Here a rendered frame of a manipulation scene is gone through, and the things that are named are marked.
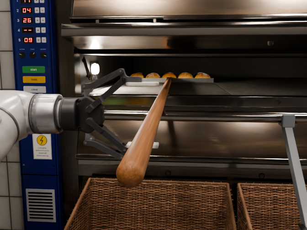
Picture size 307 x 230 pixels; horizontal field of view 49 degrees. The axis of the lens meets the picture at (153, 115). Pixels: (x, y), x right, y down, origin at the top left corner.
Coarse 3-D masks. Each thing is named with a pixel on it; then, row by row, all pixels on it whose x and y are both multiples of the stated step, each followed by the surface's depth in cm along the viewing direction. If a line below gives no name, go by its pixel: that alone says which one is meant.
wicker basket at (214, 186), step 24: (120, 192) 132; (144, 192) 132; (168, 192) 130; (192, 192) 130; (216, 192) 128; (72, 216) 113; (96, 216) 132; (144, 216) 130; (168, 216) 129; (192, 216) 129; (216, 216) 127
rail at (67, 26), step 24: (72, 24) 114; (96, 24) 113; (120, 24) 113; (144, 24) 112; (168, 24) 111; (192, 24) 111; (216, 24) 110; (240, 24) 109; (264, 24) 109; (288, 24) 108
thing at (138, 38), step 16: (64, 32) 114; (80, 32) 114; (96, 32) 113; (112, 32) 113; (128, 32) 112; (144, 32) 112; (160, 32) 111; (176, 32) 111; (192, 32) 111; (208, 32) 110; (224, 32) 110; (240, 32) 109; (256, 32) 109; (272, 32) 108; (288, 32) 108; (304, 32) 108; (80, 48) 133; (96, 48) 132; (112, 48) 132; (128, 48) 132; (144, 48) 131; (160, 48) 131; (176, 48) 130; (192, 48) 130; (208, 48) 129; (224, 48) 129; (240, 48) 129
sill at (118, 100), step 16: (80, 96) 132; (96, 96) 132; (112, 96) 131; (128, 96) 131; (144, 96) 130; (176, 96) 129; (192, 96) 129; (208, 96) 128; (224, 96) 128; (240, 96) 127; (256, 96) 127; (272, 96) 127; (288, 96) 127; (304, 96) 127
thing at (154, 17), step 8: (72, 16) 118; (80, 16) 118; (88, 16) 118; (96, 16) 117; (104, 16) 117; (112, 16) 117; (120, 16) 117; (128, 16) 116; (136, 16) 116; (144, 16) 116; (152, 16) 116; (160, 16) 115
